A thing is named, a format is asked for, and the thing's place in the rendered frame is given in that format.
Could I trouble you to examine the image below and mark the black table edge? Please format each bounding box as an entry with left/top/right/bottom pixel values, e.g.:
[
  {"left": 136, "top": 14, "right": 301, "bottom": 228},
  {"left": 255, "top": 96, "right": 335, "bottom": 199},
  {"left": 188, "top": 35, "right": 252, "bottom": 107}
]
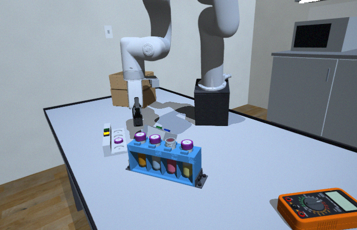
[{"left": 43, "top": 87, "right": 357, "bottom": 230}]

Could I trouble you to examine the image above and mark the orange digital multimeter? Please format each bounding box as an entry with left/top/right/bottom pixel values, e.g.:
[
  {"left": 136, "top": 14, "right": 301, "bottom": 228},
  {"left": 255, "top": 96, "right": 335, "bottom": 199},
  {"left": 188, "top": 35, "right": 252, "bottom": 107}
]
[{"left": 277, "top": 188, "right": 357, "bottom": 230}]

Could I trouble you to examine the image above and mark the light grey button panel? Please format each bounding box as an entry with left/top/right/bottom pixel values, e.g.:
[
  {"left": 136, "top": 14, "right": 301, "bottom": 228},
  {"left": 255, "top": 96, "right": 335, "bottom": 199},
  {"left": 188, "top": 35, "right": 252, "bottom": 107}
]
[{"left": 143, "top": 125, "right": 178, "bottom": 141}]

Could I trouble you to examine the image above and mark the purple screw cap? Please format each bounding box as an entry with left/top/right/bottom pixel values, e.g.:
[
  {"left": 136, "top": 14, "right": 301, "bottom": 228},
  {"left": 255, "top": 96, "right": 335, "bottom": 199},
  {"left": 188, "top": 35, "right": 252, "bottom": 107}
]
[
  {"left": 181, "top": 139, "right": 193, "bottom": 150},
  {"left": 114, "top": 138, "right": 123, "bottom": 144},
  {"left": 149, "top": 134, "right": 161, "bottom": 144},
  {"left": 135, "top": 132, "right": 146, "bottom": 141}
]

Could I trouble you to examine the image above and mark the brown cardboard box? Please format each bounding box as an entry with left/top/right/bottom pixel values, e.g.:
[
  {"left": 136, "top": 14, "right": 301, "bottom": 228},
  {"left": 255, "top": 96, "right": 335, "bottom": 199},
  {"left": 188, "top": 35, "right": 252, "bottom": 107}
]
[{"left": 109, "top": 71, "right": 156, "bottom": 108}]

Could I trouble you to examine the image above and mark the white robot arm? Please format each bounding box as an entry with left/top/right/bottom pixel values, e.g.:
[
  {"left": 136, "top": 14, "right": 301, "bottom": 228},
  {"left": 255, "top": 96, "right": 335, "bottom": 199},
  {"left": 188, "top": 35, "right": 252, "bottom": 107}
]
[{"left": 120, "top": 0, "right": 239, "bottom": 91}]

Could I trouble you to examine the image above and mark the blue tube rack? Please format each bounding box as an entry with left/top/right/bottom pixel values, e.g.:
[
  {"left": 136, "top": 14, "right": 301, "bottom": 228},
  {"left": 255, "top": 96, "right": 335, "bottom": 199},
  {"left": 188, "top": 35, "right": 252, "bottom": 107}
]
[{"left": 127, "top": 137, "right": 202, "bottom": 187}]

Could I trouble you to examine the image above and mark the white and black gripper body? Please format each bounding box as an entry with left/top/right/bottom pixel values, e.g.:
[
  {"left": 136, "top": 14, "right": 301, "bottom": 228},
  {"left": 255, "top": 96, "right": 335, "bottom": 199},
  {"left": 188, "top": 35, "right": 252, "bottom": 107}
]
[{"left": 123, "top": 78, "right": 143, "bottom": 109}]

